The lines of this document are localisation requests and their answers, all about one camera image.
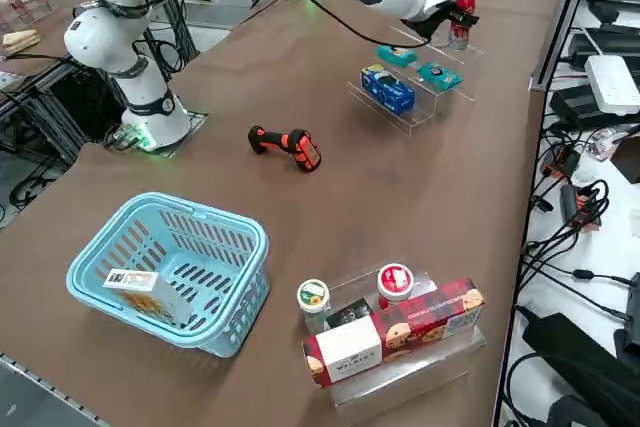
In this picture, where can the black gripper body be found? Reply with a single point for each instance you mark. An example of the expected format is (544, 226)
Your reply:
(430, 24)

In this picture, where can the orange black barcode scanner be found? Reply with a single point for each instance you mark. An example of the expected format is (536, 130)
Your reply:
(307, 149)

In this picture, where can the white yellow cookie box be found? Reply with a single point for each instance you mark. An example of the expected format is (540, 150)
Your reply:
(160, 292)

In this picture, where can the light blue shopping basket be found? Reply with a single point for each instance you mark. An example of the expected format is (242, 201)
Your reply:
(165, 262)

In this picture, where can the teal snack packet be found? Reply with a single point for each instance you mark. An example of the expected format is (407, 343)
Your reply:
(440, 76)
(396, 54)

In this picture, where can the blue Oreo cookie box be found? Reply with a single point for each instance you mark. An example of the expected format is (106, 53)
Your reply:
(387, 89)

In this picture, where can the clear acrylic stepped shelf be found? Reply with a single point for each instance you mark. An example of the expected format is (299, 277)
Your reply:
(422, 114)
(400, 387)

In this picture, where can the black power adapter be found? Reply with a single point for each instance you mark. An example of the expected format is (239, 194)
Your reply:
(575, 107)

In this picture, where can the black flat device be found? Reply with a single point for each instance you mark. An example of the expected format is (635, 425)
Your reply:
(615, 44)

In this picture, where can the orange black plug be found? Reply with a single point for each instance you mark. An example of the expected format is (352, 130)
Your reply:
(560, 162)

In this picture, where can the small black adapter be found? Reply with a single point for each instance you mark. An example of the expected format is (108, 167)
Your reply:
(570, 199)

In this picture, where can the red cup red-white lid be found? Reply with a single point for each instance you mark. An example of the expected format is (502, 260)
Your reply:
(395, 282)

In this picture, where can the white cup green lid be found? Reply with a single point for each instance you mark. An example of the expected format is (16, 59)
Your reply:
(313, 297)

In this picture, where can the small black packet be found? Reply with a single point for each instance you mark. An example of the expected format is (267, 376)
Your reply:
(347, 314)

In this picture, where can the red tartan Walkers box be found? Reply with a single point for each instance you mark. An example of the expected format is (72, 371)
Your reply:
(400, 327)

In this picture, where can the black controller box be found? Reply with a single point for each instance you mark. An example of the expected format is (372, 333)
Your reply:
(85, 102)

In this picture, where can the wooden block stack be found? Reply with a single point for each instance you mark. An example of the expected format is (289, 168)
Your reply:
(20, 41)

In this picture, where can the metal frame post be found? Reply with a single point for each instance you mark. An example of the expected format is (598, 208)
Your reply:
(565, 22)

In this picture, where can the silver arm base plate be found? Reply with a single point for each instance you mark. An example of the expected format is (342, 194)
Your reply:
(199, 118)

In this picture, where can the grey aluminium table rail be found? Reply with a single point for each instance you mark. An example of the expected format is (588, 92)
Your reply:
(30, 382)

